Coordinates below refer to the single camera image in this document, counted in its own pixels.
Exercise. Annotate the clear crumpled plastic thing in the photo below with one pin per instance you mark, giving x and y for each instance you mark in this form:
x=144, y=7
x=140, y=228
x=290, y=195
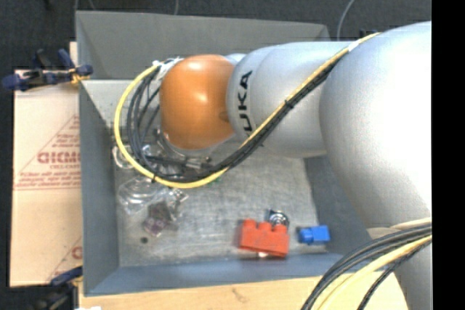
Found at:
x=140, y=194

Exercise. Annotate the grey metal bin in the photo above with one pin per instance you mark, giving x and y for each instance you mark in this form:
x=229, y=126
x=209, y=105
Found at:
x=218, y=214

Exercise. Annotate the dark purple small packet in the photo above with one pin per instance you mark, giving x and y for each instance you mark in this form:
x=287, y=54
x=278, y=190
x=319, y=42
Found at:
x=157, y=218

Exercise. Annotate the clear glass thing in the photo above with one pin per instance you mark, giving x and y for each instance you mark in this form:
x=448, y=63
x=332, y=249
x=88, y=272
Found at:
x=121, y=158

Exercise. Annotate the shiny metal round thing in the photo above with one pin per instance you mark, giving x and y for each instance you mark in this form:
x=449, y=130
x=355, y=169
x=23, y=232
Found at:
x=278, y=218

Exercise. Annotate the red toy brick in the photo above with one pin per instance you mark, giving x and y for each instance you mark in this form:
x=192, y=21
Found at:
x=263, y=239

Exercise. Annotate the blue small toy block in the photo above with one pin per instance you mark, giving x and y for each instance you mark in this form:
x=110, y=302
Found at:
x=316, y=234

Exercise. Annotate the brown cardboard board red print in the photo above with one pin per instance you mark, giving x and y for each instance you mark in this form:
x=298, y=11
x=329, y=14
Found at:
x=43, y=221

